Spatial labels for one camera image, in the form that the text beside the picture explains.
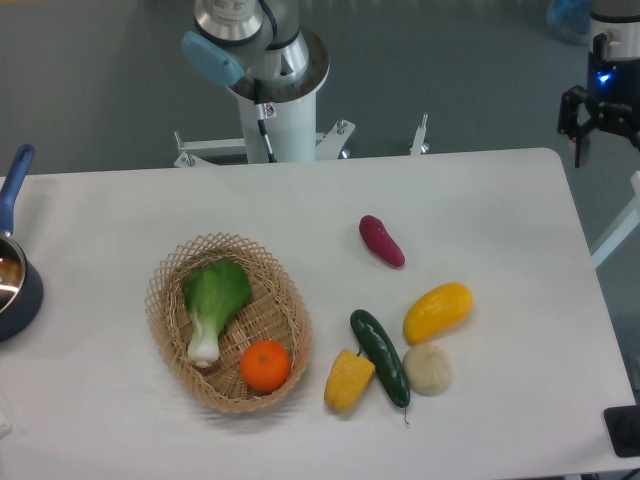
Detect yellow bell pepper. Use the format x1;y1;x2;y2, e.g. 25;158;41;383
324;349;375;413

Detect woven wicker basket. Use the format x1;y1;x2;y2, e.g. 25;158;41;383
145;233;312;414

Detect orange tangerine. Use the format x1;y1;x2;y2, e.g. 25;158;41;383
239;340;291;393

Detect black cable on pedestal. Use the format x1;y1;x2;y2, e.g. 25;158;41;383
252;78;278;164

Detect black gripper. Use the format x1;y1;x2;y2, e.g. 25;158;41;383
557;30;639;168

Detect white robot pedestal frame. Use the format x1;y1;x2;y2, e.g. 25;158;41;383
172;89;431;169

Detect blue saucepan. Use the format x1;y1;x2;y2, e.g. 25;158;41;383
1;144;44;342

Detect purple sweet potato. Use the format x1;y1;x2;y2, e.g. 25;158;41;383
358;215;406;268

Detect green cucumber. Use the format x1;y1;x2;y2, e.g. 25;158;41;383
349;309;411;427

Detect white frame leg right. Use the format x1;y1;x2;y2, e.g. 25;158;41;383
590;171;639;268

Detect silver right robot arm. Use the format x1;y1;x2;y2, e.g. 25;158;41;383
585;1;639;144

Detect blue object in background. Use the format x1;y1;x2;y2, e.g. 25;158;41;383
546;0;592;46

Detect green bok choy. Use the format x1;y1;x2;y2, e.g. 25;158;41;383
183;259;252;368

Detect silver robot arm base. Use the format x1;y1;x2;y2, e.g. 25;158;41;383
181;0;330;104

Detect black device at edge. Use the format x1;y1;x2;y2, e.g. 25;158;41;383
603;405;640;458

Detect beige steamed bun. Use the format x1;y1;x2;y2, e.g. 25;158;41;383
402;343;453;397

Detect yellow mango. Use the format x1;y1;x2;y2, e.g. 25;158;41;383
403;282;474;345

